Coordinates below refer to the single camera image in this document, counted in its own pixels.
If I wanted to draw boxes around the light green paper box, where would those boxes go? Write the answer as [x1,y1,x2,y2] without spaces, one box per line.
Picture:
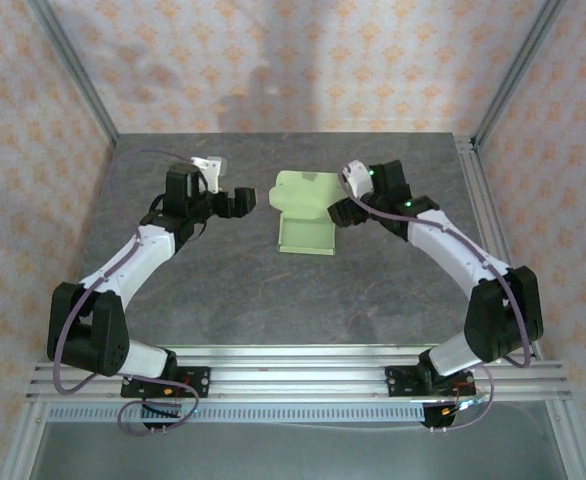
[268,169,347,257]

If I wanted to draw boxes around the black electronics board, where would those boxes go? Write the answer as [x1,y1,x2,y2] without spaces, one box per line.
[422,392,489,432]

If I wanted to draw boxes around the grey metal sheet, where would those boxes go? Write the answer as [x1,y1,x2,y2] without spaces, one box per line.
[27,422,572,480]

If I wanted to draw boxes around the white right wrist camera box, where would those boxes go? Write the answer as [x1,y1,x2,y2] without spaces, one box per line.
[340,159,375,199]

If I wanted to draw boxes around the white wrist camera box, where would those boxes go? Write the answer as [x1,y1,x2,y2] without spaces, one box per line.
[191,155,223,194]
[340,159,375,199]

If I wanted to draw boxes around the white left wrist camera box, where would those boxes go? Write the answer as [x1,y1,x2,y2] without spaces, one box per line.
[191,155,223,194]

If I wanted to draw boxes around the aluminium side rail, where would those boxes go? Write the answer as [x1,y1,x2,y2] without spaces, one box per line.
[455,134,544,361]

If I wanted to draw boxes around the wide aluminium mounting rail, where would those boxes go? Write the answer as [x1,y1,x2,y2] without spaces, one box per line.
[25,344,574,401]

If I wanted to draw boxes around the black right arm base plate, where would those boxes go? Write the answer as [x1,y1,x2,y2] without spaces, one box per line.
[385,364,477,399]

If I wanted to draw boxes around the aluminium frame post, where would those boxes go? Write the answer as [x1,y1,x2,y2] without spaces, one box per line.
[470,0,569,149]
[25,0,120,149]

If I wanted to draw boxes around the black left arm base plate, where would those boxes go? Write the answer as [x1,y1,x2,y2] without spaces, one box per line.
[120,366,212,400]

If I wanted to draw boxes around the grey slotted cable duct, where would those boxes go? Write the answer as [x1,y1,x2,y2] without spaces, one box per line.
[47,403,427,424]

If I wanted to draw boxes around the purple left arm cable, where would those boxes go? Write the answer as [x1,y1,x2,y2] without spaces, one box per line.
[52,148,199,437]

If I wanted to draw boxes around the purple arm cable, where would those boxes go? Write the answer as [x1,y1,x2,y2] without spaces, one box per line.
[342,169,534,435]
[52,148,199,437]

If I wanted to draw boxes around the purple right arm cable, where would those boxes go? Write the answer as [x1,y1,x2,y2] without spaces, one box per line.
[342,169,534,435]

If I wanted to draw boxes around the aluminium frame strut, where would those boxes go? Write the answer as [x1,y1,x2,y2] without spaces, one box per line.
[7,399,49,480]
[542,399,586,480]

